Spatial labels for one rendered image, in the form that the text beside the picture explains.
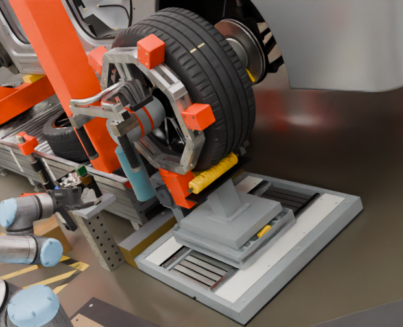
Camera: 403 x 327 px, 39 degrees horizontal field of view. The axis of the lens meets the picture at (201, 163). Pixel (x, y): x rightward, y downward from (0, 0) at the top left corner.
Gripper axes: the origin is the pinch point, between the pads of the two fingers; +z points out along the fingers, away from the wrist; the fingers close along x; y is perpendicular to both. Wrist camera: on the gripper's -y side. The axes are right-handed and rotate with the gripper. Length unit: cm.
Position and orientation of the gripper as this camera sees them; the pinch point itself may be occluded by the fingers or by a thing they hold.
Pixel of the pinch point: (97, 200)
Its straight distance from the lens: 218.5
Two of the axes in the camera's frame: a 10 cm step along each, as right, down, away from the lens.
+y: -0.3, -9.9, -1.6
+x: -6.7, -0.9, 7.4
